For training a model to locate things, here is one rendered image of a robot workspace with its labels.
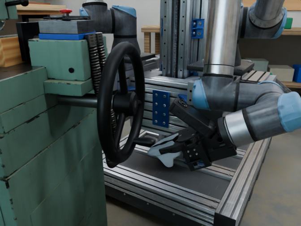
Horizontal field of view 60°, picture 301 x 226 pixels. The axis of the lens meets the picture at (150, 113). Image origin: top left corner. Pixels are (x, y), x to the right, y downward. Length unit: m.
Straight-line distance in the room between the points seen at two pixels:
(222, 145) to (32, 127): 0.42
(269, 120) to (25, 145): 0.51
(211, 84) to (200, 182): 0.82
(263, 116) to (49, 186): 0.53
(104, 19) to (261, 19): 0.67
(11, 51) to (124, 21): 0.70
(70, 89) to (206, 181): 0.98
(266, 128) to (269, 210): 1.13
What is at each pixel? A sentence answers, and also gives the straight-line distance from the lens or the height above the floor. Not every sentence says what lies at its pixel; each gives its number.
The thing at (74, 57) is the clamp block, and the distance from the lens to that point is 0.61.
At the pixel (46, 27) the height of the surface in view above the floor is 0.99.
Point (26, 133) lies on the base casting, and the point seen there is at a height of 0.78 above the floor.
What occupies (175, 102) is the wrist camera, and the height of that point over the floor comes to 0.83.
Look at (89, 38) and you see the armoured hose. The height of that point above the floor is 0.96.
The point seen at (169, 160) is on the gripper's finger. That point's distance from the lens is 0.65.
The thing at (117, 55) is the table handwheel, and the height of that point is 0.94.
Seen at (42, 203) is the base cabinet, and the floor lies 0.59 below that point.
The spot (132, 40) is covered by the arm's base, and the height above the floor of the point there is 0.89.
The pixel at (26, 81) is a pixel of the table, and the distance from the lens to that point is 0.60.
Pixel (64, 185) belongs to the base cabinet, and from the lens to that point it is 0.79.
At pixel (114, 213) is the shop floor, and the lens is 1.53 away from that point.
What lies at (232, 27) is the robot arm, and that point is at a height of 0.98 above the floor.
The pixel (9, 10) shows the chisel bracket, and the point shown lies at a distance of 0.76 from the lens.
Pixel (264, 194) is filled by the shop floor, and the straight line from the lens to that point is 1.78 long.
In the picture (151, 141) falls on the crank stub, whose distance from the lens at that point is 0.68.
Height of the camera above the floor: 1.01
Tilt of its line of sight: 21 degrees down
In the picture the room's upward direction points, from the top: straight up
